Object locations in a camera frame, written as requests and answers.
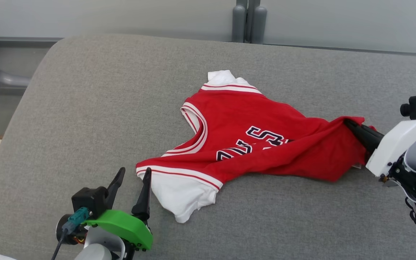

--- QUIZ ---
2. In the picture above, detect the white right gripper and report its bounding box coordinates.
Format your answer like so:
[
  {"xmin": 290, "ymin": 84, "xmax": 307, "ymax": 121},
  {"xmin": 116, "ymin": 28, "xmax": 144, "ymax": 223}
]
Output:
[{"xmin": 344, "ymin": 119, "xmax": 416, "ymax": 177}]

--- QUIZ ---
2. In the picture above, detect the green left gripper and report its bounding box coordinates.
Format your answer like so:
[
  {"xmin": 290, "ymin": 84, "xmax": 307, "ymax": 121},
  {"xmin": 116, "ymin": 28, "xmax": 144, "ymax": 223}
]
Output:
[{"xmin": 85, "ymin": 167, "xmax": 153, "ymax": 251}]

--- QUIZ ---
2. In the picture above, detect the red white basketball jersey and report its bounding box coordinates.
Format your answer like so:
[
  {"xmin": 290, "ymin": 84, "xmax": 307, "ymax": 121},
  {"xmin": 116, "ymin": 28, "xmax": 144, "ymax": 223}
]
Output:
[{"xmin": 136, "ymin": 70, "xmax": 376, "ymax": 224}]

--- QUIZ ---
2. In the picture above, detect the teal left camera connector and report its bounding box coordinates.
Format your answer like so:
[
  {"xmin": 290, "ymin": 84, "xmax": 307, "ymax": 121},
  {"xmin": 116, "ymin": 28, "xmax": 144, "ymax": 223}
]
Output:
[{"xmin": 62, "ymin": 207, "xmax": 90, "ymax": 233}]

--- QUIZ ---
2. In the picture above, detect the black left camera cable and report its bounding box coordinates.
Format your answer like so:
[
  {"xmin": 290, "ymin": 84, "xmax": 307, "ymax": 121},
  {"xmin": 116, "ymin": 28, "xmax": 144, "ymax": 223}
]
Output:
[{"xmin": 51, "ymin": 229, "xmax": 68, "ymax": 260}]

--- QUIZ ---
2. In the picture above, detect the grey partition post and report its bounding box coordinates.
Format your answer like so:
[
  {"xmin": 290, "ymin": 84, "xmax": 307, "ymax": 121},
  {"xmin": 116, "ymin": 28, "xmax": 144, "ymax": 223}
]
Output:
[
  {"xmin": 250, "ymin": 0, "xmax": 267, "ymax": 44},
  {"xmin": 232, "ymin": 0, "xmax": 247, "ymax": 43}
]

